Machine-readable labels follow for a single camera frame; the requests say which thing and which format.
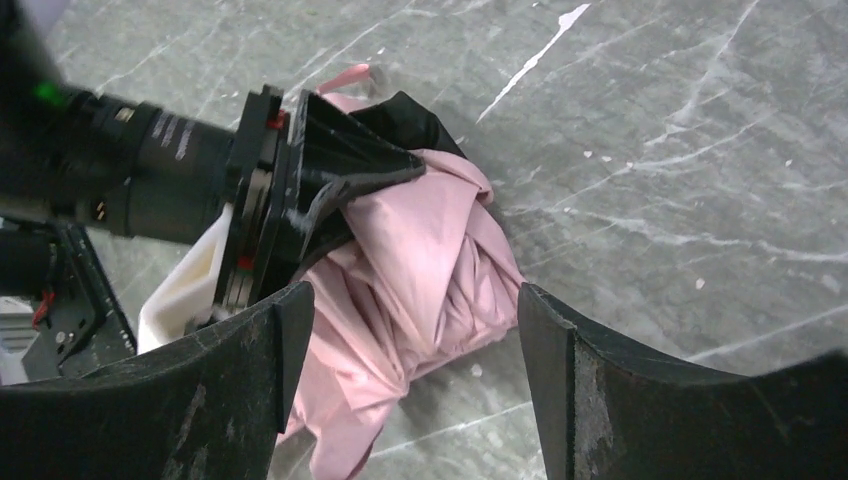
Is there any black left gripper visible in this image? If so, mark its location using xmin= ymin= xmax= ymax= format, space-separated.
xmin=213 ymin=85 xmax=425 ymax=312

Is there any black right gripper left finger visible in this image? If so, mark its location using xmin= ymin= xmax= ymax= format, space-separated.
xmin=1 ymin=282 xmax=314 ymax=479

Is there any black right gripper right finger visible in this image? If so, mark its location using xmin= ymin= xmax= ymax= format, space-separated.
xmin=518 ymin=283 xmax=847 ymax=479

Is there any pink and black folding umbrella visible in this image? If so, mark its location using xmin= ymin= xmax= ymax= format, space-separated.
xmin=287 ymin=64 xmax=523 ymax=479

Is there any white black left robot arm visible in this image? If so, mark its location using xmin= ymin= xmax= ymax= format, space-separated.
xmin=1 ymin=1 xmax=425 ymax=308

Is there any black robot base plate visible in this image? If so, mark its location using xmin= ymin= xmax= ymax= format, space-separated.
xmin=1 ymin=222 xmax=137 ymax=385

